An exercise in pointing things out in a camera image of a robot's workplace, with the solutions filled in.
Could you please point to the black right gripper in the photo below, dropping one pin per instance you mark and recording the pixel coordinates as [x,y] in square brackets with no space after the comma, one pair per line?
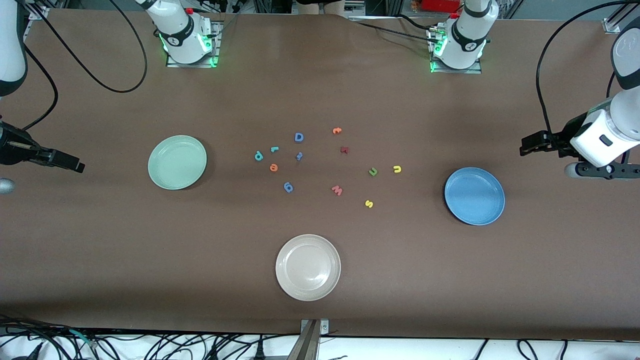
[9,151]

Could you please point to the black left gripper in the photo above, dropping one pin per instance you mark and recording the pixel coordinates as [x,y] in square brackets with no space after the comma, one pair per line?
[563,136]

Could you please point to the blue plate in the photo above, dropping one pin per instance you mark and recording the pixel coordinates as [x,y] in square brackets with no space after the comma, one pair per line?
[474,196]

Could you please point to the light green plate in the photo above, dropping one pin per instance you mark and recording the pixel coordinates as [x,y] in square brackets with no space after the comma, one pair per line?
[177,162]

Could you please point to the red box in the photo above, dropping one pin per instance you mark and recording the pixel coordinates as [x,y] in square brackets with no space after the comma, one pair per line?
[440,5]

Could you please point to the pink letter W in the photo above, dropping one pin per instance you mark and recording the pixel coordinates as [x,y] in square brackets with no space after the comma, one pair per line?
[337,191]

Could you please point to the blue letter g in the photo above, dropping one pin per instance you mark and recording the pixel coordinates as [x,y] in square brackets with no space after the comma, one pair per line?
[289,191]

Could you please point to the blue letter D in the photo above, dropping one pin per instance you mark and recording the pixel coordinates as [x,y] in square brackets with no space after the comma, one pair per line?
[296,137]

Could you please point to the person legs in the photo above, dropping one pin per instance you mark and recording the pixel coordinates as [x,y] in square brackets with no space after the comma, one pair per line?
[320,5]

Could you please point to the beige plate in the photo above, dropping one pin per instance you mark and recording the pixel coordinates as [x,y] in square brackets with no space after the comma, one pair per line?
[308,267]

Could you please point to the black power plug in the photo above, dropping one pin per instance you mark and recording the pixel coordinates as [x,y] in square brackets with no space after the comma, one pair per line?
[259,352]

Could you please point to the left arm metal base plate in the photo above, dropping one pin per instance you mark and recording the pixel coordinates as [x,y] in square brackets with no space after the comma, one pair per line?
[475,71]

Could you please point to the aluminium frame rail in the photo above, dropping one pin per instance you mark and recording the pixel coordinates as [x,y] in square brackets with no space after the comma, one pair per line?
[611,25]
[37,11]

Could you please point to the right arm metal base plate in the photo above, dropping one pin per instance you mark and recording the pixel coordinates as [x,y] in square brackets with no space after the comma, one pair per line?
[216,50]

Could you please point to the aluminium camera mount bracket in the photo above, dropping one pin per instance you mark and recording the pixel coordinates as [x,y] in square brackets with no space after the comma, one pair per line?
[310,340]

